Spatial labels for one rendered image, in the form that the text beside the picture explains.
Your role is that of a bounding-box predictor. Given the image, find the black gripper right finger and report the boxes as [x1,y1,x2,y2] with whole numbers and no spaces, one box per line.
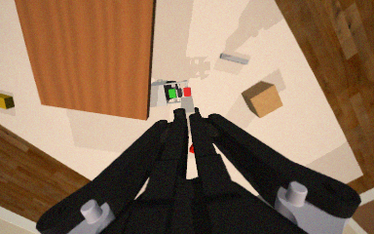
[187,97,361,234]

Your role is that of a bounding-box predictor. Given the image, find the grey rectangular bar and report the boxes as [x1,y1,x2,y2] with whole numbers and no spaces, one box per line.
[220,54,249,64]

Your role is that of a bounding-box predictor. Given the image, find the brown cube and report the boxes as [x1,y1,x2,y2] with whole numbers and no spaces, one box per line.
[241,81,282,118]

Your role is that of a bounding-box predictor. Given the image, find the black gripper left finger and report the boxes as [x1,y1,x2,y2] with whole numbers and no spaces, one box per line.
[36,97,190,234]

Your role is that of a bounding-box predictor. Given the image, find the yellow rectangular block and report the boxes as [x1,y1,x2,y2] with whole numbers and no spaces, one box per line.
[0,94,15,109]

